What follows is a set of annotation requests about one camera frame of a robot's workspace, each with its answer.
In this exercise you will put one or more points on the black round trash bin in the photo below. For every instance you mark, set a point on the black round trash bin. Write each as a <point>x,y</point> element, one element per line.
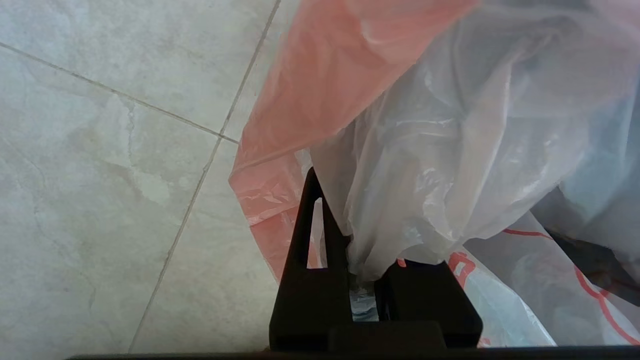
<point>600,265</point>

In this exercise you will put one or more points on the white trash bag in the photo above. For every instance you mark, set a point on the white trash bag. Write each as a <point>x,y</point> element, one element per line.
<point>450,125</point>

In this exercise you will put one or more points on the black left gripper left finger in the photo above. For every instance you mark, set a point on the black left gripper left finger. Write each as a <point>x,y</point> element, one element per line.
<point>310,300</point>

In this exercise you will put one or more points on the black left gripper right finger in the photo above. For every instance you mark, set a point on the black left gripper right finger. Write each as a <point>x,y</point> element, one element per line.
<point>425,300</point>

